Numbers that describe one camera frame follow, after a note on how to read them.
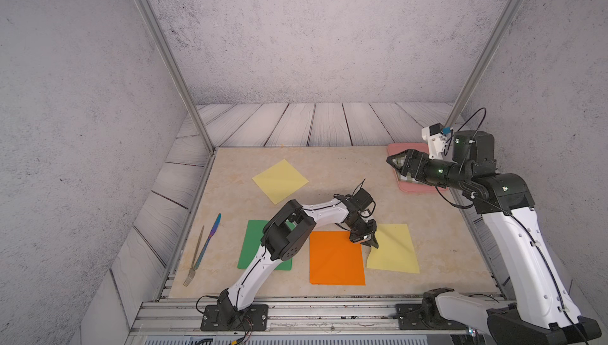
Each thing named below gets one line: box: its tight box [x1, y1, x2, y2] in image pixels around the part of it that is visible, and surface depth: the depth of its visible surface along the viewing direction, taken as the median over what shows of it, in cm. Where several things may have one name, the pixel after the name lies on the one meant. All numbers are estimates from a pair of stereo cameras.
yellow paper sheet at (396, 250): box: [365, 223, 421, 274], surface depth 88 cm
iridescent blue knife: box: [193, 212, 222, 271], surface depth 91 cm
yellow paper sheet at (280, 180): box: [251, 158, 310, 205], surface depth 113 cm
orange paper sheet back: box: [309, 231, 366, 286], surface depth 86 cm
